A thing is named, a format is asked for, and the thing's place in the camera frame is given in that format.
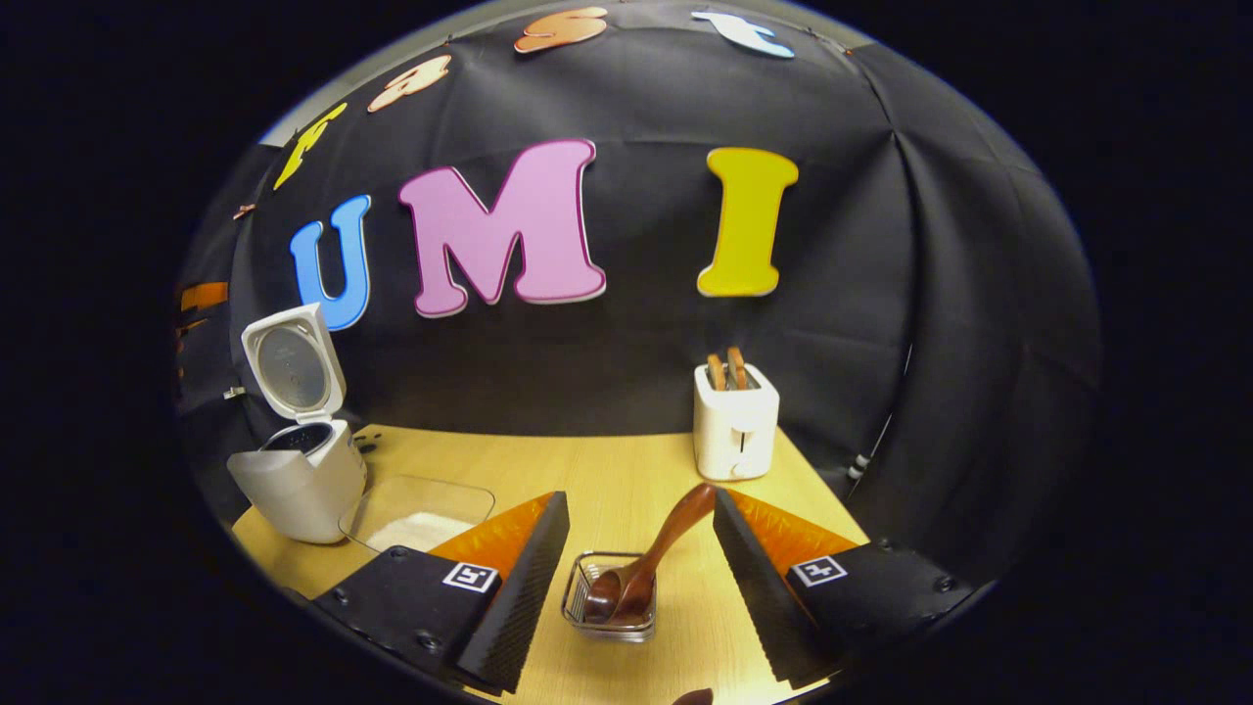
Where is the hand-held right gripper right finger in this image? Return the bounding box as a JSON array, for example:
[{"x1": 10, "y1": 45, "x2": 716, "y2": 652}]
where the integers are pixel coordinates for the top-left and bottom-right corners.
[{"x1": 713, "y1": 488, "x2": 975, "y2": 689}]

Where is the metal wire chopstick holder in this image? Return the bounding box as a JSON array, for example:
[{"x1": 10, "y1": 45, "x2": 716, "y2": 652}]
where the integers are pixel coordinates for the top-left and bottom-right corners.
[{"x1": 561, "y1": 551, "x2": 658, "y2": 644}]

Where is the black backdrop cloth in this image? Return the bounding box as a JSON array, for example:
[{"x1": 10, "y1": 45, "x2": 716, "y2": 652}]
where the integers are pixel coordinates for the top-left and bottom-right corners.
[{"x1": 176, "y1": 0, "x2": 1102, "y2": 588}]

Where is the white rice cooker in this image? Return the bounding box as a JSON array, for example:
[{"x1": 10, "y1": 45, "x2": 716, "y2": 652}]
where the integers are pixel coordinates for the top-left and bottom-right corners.
[{"x1": 227, "y1": 303, "x2": 369, "y2": 545}]

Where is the clear plastic rice container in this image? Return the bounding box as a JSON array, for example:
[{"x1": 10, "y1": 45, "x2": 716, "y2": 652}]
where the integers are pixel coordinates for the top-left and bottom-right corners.
[{"x1": 339, "y1": 475, "x2": 496, "y2": 555}]

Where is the white toaster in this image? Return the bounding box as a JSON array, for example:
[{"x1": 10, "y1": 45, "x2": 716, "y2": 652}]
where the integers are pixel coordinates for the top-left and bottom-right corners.
[{"x1": 693, "y1": 362, "x2": 781, "y2": 482}]

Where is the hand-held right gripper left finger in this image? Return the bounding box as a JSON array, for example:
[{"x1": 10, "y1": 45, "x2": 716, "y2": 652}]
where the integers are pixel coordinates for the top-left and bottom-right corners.
[{"x1": 311, "y1": 492, "x2": 571, "y2": 696}]

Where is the toaster power cable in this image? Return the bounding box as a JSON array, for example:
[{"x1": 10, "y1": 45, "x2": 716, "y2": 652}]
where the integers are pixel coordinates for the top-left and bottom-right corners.
[{"x1": 846, "y1": 343, "x2": 917, "y2": 482}]

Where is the brown wooden spoon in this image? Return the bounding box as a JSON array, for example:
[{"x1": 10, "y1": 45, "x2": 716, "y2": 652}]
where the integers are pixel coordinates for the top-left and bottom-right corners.
[{"x1": 584, "y1": 483, "x2": 718, "y2": 626}]

